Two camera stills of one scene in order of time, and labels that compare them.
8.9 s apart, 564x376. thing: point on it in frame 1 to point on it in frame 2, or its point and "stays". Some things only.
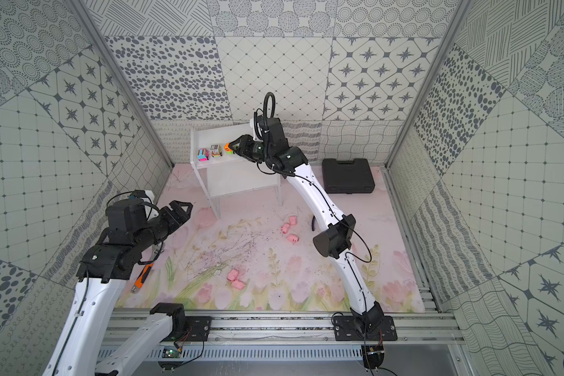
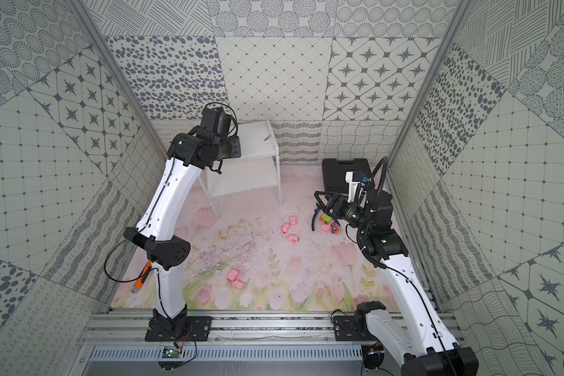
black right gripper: [244, 147] to [332, 204]
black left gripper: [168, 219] to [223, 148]
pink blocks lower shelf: [238, 284] stays
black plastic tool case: [347, 176] stays
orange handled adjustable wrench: [142, 278] stays
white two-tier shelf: [225, 174] stays
